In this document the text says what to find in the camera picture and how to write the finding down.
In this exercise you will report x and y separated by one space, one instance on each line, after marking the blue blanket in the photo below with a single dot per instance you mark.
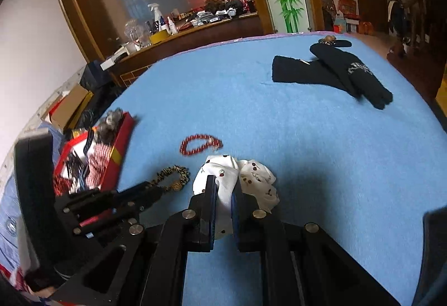
279 124

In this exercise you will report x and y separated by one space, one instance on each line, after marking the white flat box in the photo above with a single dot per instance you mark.
112 62

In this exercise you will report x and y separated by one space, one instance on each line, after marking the red box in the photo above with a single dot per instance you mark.
120 138

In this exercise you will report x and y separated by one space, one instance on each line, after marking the yellow tape roll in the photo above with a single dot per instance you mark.
159 37

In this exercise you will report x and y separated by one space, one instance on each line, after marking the black knit cloth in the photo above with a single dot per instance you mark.
297 72

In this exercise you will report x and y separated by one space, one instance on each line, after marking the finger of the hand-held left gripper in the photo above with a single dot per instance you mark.
139 192

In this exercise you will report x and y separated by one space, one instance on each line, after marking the white spray bottle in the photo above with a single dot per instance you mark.
157 17

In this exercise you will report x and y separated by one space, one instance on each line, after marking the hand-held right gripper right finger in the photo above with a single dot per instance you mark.
234 218

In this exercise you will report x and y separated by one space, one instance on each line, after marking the black glove with white pattern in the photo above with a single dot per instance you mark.
349 68

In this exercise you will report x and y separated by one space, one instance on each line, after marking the red blue striped cloth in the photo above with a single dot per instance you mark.
17 281

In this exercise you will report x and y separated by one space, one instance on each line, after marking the clear glass jar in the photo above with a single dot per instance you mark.
134 31

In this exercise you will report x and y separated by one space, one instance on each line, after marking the black bag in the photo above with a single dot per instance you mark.
97 82

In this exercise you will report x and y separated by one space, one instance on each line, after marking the black hair clip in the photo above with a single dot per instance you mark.
344 44

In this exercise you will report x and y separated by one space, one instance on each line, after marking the stack of red boxes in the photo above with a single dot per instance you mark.
349 11

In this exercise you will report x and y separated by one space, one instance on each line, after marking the plain black glove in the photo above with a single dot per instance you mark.
337 80

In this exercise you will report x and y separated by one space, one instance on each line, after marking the coat rack with clothes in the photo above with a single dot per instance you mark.
396 14

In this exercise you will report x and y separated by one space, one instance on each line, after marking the pile of clutter on cabinet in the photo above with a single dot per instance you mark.
216 11

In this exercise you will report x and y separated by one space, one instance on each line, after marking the cardboard box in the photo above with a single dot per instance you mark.
70 107

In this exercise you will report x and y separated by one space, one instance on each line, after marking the white cherry print scrunchie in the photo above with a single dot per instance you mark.
258 180

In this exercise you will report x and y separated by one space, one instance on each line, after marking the red white striped scrunchie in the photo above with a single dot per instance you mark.
99 161

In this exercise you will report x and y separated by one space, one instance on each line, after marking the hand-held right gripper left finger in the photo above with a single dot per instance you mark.
211 215

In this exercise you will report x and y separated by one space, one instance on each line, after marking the small white bottle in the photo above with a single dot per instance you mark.
171 24

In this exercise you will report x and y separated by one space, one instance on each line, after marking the brown hair clip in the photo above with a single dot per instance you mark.
329 39

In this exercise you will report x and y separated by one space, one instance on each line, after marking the wooden cabinet with glass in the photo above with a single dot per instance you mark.
83 30

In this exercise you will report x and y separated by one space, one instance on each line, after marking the blue printed cloth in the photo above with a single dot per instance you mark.
7 222

